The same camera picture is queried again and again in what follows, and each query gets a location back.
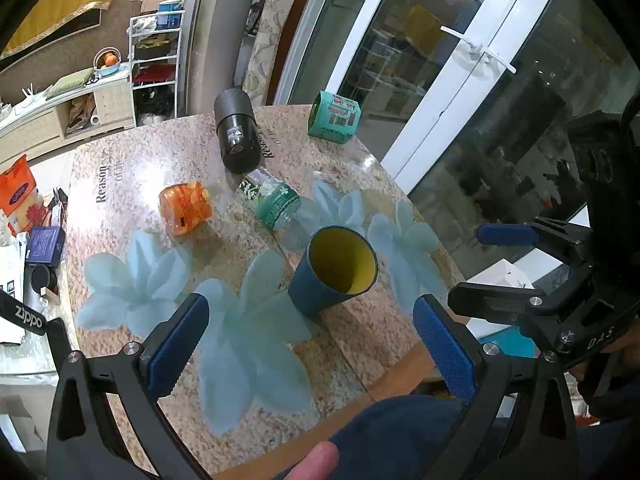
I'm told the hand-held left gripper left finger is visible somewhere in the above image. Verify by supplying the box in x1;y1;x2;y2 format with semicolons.
46;292;211;480

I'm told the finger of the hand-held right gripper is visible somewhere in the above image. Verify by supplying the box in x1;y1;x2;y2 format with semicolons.
447;281;568;333
476;216;593;263

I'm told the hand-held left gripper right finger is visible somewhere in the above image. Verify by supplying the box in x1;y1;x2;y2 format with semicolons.
413;294;583;480

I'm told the blue cup yellow inside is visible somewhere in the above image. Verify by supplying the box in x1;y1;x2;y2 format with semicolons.
287;226;379;317

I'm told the person's right hand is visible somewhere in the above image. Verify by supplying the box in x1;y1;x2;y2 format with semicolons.
569;332;640;382

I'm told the person's left hand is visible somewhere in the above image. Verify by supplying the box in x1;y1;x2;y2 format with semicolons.
287;441;341;480

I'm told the white box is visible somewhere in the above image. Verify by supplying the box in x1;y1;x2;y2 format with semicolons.
467;259;548;293

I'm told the person's leg in blue trousers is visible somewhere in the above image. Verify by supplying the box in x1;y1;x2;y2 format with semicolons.
272;394;640;480

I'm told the orange plastic jar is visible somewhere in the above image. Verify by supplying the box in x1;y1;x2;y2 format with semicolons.
158;183;213;237

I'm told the black round container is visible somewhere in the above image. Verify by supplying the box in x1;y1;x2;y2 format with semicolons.
27;264;57;295

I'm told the dark blue box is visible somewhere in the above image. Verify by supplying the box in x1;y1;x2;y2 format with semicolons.
25;226;67;265

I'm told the green label plastic bottle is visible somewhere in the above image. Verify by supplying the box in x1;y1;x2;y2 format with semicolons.
236;169;318;251

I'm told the teal box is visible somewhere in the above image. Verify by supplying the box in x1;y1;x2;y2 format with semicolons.
307;91;362;146

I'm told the orange snack packet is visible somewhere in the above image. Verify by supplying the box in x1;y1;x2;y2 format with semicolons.
0;156;46;233

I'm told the black cylindrical flask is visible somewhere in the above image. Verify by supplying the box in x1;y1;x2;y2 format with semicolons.
214;87;264;173

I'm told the white cabinet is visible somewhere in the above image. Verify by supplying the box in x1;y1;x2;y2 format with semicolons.
0;67;137;166

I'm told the green cushion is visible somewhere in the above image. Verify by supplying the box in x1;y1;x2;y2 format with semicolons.
49;67;97;97

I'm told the white metal shelf rack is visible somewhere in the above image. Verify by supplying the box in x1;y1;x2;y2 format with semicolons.
129;12;183;127

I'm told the bowl of fruit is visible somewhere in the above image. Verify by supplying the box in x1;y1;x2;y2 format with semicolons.
93;47;122;78

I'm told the patterned beige curtain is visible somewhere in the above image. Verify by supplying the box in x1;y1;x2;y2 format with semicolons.
235;0;311;106

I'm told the yellow cloth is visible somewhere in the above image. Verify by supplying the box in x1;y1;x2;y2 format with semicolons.
2;0;118;56

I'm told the white window handle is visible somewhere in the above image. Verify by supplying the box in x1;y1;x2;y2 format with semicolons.
440;25;517;73

